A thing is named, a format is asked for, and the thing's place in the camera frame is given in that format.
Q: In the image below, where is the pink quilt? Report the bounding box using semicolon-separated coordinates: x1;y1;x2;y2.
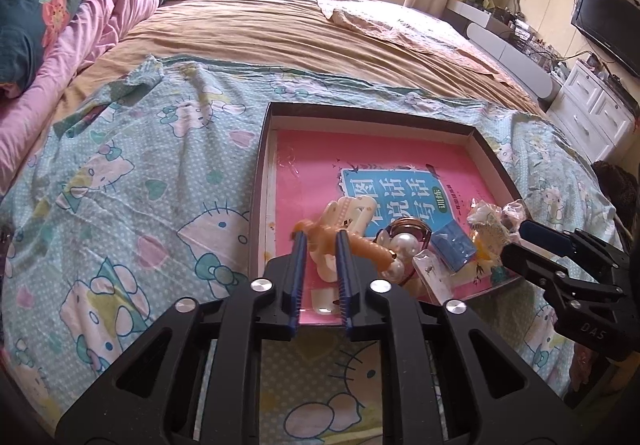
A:
0;0;167;192

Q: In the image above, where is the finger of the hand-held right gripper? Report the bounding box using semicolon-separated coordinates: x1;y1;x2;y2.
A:
519;219;629;267
500;241;572;292

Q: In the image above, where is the clear plastic jewelry packet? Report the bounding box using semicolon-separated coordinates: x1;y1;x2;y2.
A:
412;248;457;307

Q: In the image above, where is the copper bangle bracelet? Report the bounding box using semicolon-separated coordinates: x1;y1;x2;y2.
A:
387;216;434;257

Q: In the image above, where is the cartoon cat printed blanket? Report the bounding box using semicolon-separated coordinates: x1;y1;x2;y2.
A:
0;54;626;445

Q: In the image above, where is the blue packet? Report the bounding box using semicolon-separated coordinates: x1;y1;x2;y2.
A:
430;220;477;274

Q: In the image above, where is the white dresser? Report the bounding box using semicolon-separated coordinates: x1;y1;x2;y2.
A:
442;0;564;102

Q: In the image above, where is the white hair claw clip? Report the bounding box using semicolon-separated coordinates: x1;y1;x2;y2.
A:
312;195;379;284

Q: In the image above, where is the dark cloth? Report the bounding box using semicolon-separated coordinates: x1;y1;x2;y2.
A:
590;160;639;232

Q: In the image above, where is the clear bag with yellow item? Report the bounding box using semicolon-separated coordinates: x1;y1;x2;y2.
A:
467;198;525;272

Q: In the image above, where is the pink crochet blanket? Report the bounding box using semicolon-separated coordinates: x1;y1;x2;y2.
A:
317;0;502;77

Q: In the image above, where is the white drawer cabinet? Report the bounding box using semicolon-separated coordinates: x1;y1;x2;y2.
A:
544;59;640;164

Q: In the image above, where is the shallow cardboard box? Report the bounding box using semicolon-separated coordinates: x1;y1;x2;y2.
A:
248;101;525;327

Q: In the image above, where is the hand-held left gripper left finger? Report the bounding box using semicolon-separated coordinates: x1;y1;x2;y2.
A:
55;231;309;445

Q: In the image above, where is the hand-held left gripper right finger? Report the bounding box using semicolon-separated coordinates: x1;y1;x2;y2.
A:
335;229;576;445

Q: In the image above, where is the clutter on dresser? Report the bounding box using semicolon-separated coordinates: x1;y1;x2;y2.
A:
449;0;567;72

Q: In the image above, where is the pearl hair clip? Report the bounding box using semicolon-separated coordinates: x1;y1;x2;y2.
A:
376;230;422;284

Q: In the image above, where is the blue floral pillow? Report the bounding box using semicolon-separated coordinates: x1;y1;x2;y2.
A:
0;0;84;99

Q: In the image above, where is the orange hair clip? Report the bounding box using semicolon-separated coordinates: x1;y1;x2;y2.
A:
293;220;392;272

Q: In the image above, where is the black flat screen television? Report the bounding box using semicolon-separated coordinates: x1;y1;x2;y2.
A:
570;0;640;79

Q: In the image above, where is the tan bedsheet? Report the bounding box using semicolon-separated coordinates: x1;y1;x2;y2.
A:
50;0;547;122

